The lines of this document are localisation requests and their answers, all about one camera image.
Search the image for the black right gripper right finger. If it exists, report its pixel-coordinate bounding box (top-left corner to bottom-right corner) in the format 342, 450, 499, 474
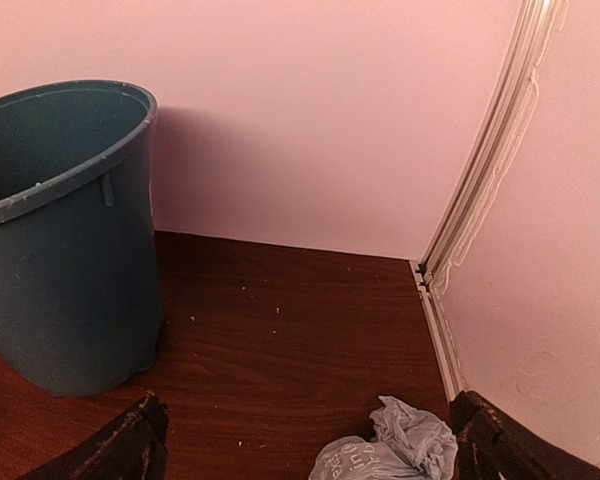
450, 391, 600, 480

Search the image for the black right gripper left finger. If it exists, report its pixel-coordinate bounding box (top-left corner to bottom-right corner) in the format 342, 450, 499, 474
22, 392, 169, 479

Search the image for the translucent blue trash bag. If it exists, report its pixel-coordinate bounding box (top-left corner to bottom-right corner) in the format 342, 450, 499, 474
309, 396, 458, 480

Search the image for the teal plastic trash bin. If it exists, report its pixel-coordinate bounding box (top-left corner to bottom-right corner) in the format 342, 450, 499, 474
0, 80, 161, 397

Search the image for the aluminium corner post right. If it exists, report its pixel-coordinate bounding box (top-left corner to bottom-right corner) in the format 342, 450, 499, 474
409, 1, 569, 401

